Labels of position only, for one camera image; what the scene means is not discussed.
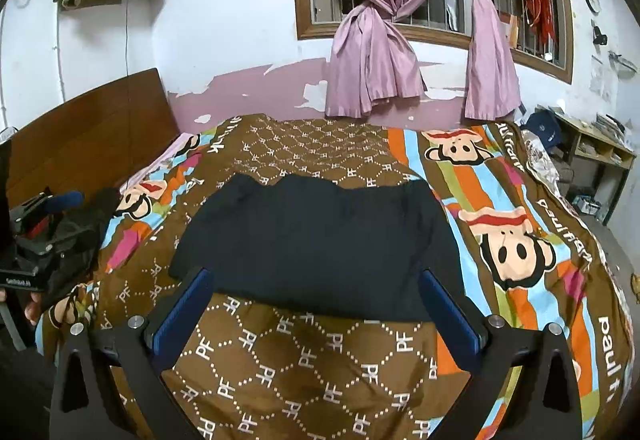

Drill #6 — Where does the black jacket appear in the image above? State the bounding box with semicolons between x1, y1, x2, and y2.
169;174;463;322

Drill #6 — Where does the person left hand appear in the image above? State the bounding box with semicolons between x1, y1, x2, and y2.
0;289;42;325

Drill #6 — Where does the brown wooden headboard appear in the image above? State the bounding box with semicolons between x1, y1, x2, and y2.
6;69;180;206

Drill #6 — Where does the colourful cartoon bed blanket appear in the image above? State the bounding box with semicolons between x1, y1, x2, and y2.
36;114;638;439

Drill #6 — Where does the wooden side desk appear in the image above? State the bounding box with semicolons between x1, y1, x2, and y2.
535;106;636;226

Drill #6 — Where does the dark blue bag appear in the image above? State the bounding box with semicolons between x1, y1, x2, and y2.
524;110;563;150

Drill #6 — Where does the red hanging garment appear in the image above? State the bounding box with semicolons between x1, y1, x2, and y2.
525;0;556;46

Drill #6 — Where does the left pink curtain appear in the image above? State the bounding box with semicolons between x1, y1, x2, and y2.
326;0;426;119

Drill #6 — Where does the round wall clock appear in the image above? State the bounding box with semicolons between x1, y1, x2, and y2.
585;0;602;16

